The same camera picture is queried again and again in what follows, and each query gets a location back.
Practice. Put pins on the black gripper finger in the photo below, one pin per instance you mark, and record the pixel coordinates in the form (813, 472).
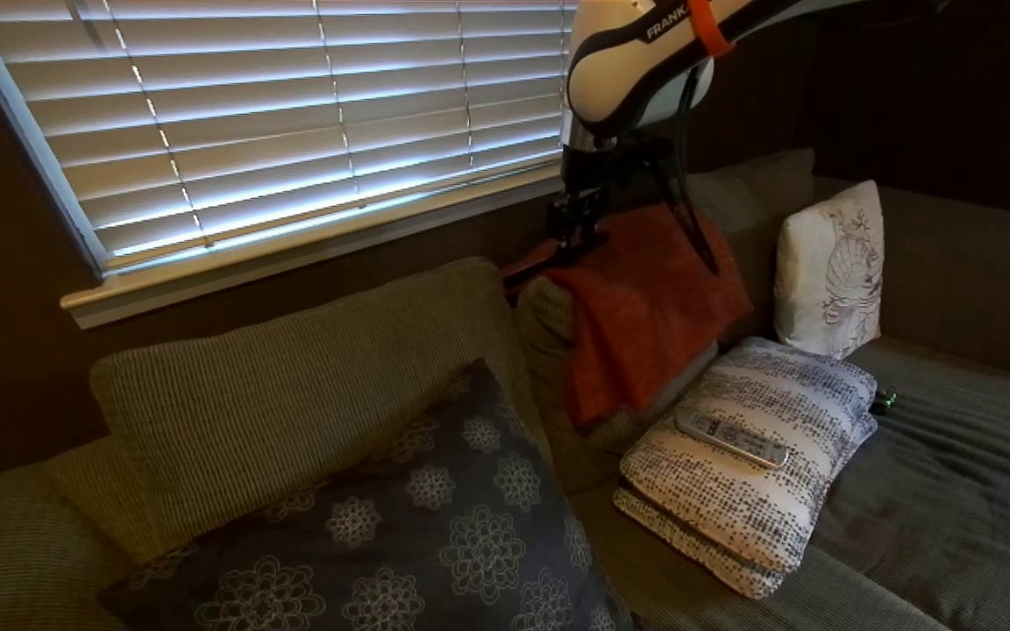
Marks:
(594, 234)
(559, 228)

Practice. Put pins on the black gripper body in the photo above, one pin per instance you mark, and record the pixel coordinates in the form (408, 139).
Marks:
(598, 176)

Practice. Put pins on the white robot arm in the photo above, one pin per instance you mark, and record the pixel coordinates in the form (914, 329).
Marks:
(645, 59)

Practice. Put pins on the light grey remote controller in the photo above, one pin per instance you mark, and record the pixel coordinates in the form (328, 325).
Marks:
(735, 441)

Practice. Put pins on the orange blanket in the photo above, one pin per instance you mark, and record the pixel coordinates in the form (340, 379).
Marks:
(657, 302)

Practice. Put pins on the white leaf-print pillow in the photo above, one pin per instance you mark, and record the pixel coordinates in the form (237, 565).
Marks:
(822, 269)

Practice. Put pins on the white black-dotted pillow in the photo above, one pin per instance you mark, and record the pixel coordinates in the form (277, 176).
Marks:
(692, 548)
(796, 389)

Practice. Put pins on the white window sill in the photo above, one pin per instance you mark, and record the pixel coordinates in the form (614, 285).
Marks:
(294, 247)

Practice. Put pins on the white window blinds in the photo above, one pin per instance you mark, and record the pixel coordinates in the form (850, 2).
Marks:
(294, 107)

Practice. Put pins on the beige sofa back cushion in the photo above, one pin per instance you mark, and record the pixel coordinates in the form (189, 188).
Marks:
(294, 386)

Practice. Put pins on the dark grey floral pillow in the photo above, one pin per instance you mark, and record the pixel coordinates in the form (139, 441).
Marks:
(437, 538)

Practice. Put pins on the small dark object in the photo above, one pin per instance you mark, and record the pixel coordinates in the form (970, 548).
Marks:
(884, 400)

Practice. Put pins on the grey-green sofa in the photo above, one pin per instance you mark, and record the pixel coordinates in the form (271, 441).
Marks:
(972, 492)

